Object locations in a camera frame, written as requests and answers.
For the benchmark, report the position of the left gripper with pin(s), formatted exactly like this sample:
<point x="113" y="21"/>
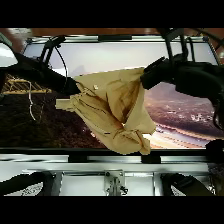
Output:
<point x="63" y="83"/>

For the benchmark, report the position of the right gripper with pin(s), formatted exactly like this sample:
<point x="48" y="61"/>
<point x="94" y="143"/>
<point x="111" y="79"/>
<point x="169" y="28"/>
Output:
<point x="158" y="75"/>

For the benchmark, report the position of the tan shirt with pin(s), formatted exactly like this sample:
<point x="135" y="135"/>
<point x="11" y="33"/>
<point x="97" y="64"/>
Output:
<point x="113" y="100"/>

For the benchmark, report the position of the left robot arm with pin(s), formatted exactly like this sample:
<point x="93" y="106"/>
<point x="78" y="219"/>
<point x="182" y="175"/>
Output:
<point x="23" y="65"/>

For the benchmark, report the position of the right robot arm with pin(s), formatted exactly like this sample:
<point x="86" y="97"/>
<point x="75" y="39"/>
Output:
<point x="200" y="78"/>

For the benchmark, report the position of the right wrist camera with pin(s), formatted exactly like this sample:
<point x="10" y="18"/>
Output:
<point x="175" y="43"/>

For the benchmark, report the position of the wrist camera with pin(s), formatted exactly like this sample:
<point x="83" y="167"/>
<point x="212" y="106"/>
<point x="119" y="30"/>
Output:
<point x="175" y="43"/>
<point x="50" y="46"/>

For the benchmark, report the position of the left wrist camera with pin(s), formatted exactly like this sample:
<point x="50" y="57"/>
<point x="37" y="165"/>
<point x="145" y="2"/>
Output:
<point x="50" y="46"/>

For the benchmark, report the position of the silver frame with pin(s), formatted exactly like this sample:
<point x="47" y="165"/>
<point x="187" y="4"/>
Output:
<point x="100" y="166"/>

